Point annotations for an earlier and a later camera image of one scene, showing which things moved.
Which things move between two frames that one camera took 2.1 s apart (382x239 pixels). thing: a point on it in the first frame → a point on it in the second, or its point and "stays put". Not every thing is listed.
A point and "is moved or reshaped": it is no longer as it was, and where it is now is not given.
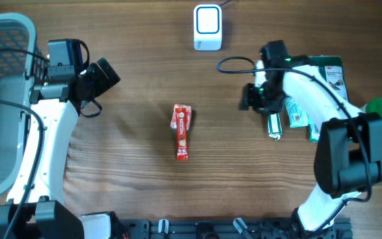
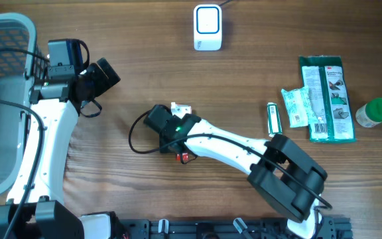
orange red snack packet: [173, 123] is moved or reshaped
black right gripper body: [262, 98] → [166, 143]
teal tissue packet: [296, 116] stays put
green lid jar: [381, 106] stays put
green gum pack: [274, 126] stays put
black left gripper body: [98, 80] stays put
